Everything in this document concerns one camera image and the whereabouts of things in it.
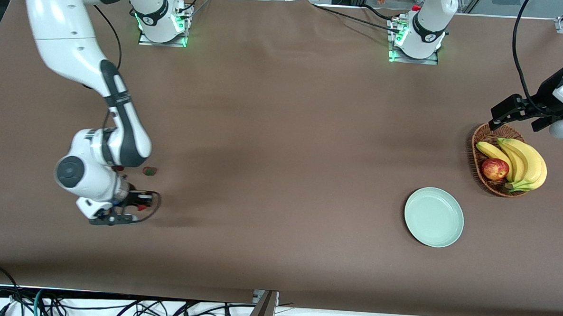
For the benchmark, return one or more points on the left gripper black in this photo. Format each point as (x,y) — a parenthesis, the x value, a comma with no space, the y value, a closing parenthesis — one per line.
(546,91)

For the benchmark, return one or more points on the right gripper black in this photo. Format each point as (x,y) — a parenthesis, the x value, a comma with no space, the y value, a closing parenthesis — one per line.
(134,199)

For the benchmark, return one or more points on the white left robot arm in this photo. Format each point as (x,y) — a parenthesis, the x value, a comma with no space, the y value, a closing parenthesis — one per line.
(427,31)

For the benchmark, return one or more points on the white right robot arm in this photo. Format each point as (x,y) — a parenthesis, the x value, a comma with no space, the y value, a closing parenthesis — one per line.
(68,39)

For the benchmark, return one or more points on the pale green round plate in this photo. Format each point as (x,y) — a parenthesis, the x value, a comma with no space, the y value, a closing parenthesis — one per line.
(434,217)

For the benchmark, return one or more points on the brown wicker basket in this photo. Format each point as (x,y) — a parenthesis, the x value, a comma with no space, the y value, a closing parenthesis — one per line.
(489,136)

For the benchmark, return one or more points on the yellow banana bunch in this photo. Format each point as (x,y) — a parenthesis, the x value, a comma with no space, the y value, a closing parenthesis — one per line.
(528,161)

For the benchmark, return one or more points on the red yellow apple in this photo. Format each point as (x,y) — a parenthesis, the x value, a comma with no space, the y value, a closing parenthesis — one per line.
(495,169)

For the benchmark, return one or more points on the brown table cloth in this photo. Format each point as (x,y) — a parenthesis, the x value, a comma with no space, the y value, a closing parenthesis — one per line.
(282,129)

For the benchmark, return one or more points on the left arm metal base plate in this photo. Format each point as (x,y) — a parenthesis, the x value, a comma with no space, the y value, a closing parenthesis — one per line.
(395,58)

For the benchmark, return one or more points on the silver metal bracket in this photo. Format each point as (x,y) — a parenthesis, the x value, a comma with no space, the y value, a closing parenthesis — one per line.
(256,295)

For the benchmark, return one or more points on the dark angled frame beam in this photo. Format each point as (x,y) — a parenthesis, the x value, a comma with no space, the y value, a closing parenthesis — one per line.
(260,314)

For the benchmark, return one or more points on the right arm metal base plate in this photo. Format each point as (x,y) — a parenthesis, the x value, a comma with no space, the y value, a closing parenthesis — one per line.
(146,42)

